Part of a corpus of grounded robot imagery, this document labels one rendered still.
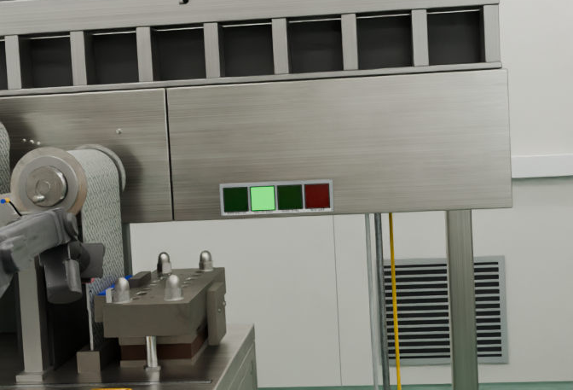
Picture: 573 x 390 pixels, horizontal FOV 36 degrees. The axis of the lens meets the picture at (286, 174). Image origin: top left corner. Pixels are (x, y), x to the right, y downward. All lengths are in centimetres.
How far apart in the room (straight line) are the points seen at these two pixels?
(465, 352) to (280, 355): 235
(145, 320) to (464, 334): 83
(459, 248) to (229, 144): 60
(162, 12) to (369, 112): 51
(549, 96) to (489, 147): 241
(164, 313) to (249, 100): 55
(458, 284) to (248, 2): 81
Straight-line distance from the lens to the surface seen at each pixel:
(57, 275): 149
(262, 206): 192
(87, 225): 169
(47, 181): 167
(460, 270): 210
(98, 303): 170
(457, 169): 191
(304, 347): 438
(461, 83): 191
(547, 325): 442
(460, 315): 212
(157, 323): 162
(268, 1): 194
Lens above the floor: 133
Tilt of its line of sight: 3 degrees down
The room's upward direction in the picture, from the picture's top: 3 degrees counter-clockwise
